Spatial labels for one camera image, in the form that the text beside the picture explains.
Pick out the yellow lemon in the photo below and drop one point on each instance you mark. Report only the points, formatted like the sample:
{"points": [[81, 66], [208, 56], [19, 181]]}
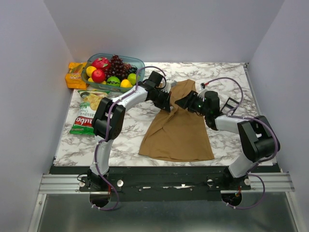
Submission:
{"points": [[90, 70], [126, 84]]}

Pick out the red dragon fruit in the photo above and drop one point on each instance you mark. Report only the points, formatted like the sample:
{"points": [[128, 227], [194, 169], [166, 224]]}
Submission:
{"points": [[101, 63]]}

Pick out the yellow lemon front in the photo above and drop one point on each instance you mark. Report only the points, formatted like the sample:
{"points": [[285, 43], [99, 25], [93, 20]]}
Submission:
{"points": [[126, 84]]}

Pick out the red apple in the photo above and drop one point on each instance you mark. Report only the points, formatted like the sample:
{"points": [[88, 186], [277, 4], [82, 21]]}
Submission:
{"points": [[98, 76]]}

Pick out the black brooch display box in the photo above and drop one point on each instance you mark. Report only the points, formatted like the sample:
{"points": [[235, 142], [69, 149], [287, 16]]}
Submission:
{"points": [[230, 106]]}

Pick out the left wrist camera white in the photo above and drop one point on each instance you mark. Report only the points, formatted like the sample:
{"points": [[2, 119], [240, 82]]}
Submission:
{"points": [[169, 85]]}

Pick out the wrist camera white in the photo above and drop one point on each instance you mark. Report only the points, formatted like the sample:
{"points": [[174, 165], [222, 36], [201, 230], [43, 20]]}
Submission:
{"points": [[203, 89], [169, 85]]}

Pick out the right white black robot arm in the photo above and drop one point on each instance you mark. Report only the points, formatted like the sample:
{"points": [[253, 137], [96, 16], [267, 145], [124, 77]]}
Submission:
{"points": [[258, 140]]}

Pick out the green cassava chips bag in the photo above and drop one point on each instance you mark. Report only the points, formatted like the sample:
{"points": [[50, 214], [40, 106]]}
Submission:
{"points": [[90, 100]]}

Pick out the clear teal fruit bowl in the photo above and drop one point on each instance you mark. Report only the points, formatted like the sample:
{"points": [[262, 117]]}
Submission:
{"points": [[133, 61]]}

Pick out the aluminium frame rail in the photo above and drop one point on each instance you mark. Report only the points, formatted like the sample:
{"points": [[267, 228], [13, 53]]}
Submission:
{"points": [[72, 184]]}

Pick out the orange snack packet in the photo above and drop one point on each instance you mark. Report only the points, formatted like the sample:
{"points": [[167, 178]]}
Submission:
{"points": [[74, 76]]}

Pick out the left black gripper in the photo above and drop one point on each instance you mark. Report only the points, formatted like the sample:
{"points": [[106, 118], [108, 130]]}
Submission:
{"points": [[165, 105]]}

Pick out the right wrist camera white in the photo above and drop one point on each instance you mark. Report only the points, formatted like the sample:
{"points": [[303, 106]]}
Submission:
{"points": [[203, 89]]}

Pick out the green lime right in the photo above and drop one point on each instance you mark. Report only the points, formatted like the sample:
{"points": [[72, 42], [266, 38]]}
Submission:
{"points": [[132, 78]]}

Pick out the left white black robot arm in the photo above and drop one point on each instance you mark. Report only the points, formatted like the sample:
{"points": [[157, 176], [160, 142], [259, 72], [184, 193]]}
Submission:
{"points": [[109, 117]]}

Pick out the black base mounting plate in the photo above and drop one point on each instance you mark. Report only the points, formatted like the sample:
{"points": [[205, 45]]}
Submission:
{"points": [[149, 174]]}

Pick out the purple grape bunch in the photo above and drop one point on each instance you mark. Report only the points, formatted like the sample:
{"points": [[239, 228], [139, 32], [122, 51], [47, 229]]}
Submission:
{"points": [[119, 68]]}

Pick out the brown clothing garment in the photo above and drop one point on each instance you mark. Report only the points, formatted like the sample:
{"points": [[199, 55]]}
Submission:
{"points": [[178, 136]]}

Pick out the yellow lemon left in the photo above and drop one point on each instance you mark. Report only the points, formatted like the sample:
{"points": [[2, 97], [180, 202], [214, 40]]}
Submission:
{"points": [[90, 70]]}

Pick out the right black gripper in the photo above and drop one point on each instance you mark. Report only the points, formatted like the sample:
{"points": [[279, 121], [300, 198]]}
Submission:
{"points": [[188, 101]]}

